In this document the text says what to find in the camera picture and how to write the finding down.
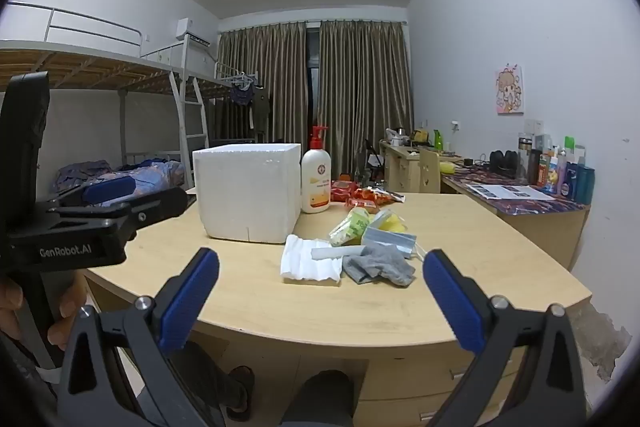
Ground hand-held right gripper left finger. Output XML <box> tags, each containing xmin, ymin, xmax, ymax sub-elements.
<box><xmin>57</xmin><ymin>248</ymin><xmax>221</xmax><ymax>427</ymax></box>

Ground white tissue paper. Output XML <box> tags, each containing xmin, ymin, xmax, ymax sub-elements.
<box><xmin>280</xmin><ymin>234</ymin><xmax>344</xmax><ymax>284</ymax></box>

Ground blue patterned blanket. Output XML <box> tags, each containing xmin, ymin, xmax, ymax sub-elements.
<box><xmin>55</xmin><ymin>159</ymin><xmax>186</xmax><ymax>208</ymax></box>

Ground brown curtain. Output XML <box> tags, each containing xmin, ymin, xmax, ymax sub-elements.
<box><xmin>319</xmin><ymin>20</ymin><xmax>415</xmax><ymax>188</ymax></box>
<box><xmin>216</xmin><ymin>23</ymin><xmax>308</xmax><ymax>148</ymax></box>

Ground white bunk bed ladder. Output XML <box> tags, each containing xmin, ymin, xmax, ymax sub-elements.
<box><xmin>169</xmin><ymin>71</ymin><xmax>211</xmax><ymax>190</ymax></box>

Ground dark red snack packet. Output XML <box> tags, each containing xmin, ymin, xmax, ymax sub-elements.
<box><xmin>330</xmin><ymin>179</ymin><xmax>357</xmax><ymax>202</ymax></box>

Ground person's leg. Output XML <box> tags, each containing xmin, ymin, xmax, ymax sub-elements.
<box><xmin>280</xmin><ymin>369</ymin><xmax>357</xmax><ymax>427</ymax></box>

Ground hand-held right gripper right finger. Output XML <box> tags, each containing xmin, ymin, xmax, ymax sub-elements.
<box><xmin>422</xmin><ymin>249</ymin><xmax>588</xmax><ymax>427</ymax></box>

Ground row of toiletry bottles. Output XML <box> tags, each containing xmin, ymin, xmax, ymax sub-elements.
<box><xmin>517</xmin><ymin>133</ymin><xmax>596</xmax><ymax>202</ymax></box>

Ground small wooden desk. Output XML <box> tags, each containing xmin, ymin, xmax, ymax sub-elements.
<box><xmin>378</xmin><ymin>139</ymin><xmax>468</xmax><ymax>194</ymax></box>

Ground dark green hanging shirt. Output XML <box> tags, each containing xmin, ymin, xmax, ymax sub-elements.
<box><xmin>250</xmin><ymin>89</ymin><xmax>271</xmax><ymax>134</ymax></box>

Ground brown slipper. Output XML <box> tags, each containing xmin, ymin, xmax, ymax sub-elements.
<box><xmin>226</xmin><ymin>365</ymin><xmax>257</xmax><ymax>423</ymax></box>

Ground white foam box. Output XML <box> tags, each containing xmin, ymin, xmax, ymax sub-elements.
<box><xmin>192</xmin><ymin>143</ymin><xmax>302</xmax><ymax>244</ymax></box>

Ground dark blue hanging garment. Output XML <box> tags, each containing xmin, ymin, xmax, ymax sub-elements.
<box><xmin>230</xmin><ymin>85</ymin><xmax>256</xmax><ymax>108</ymax></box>

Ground printed paper sheet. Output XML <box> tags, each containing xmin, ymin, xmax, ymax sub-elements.
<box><xmin>467</xmin><ymin>183</ymin><xmax>556</xmax><ymax>201</ymax></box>

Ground white lotion bottle red pump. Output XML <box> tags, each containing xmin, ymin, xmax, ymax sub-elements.
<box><xmin>300</xmin><ymin>125</ymin><xmax>334</xmax><ymax>214</ymax></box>

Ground stack of blue face masks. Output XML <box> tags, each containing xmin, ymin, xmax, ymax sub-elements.
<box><xmin>360</xmin><ymin>227</ymin><xmax>429</xmax><ymax>261</ymax></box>

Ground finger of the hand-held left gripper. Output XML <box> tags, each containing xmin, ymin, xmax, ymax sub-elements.
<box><xmin>47</xmin><ymin>176</ymin><xmax>138</xmax><ymax>208</ymax></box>
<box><xmin>47</xmin><ymin>186</ymin><xmax>188</xmax><ymax>243</ymax></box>

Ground orange red snack packet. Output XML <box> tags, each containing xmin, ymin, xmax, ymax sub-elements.
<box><xmin>352</xmin><ymin>187</ymin><xmax>390</xmax><ymax>202</ymax></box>

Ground green tissue pack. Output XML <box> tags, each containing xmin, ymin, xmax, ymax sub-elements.
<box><xmin>328</xmin><ymin>207</ymin><xmax>372</xmax><ymax>247</ymax></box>

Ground grey sock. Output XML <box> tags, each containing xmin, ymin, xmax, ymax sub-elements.
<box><xmin>342</xmin><ymin>243</ymin><xmax>417</xmax><ymax>287</ymax></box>

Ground wooden desk drawer unit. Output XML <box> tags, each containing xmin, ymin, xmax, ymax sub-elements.
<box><xmin>352</xmin><ymin>347</ymin><xmax>531</xmax><ymax>427</ymax></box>

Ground white metal bunk bed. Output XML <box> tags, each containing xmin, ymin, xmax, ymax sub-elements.
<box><xmin>0</xmin><ymin>2</ymin><xmax>188</xmax><ymax>192</ymax></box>
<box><xmin>182</xmin><ymin>32</ymin><xmax>263</xmax><ymax>148</ymax></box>

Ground black headphones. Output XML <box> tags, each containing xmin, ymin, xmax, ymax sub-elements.
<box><xmin>488</xmin><ymin>150</ymin><xmax>521</xmax><ymax>173</ymax></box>

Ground person's left hand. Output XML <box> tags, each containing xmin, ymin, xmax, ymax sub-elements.
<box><xmin>0</xmin><ymin>276</ymin><xmax>89</xmax><ymax>351</ymax></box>

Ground cartoon wall poster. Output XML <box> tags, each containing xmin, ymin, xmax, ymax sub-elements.
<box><xmin>495</xmin><ymin>66</ymin><xmax>526</xmax><ymax>115</ymax></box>

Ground white air conditioner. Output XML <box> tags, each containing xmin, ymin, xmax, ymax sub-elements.
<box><xmin>176</xmin><ymin>18</ymin><xmax>211</xmax><ymax>46</ymax></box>

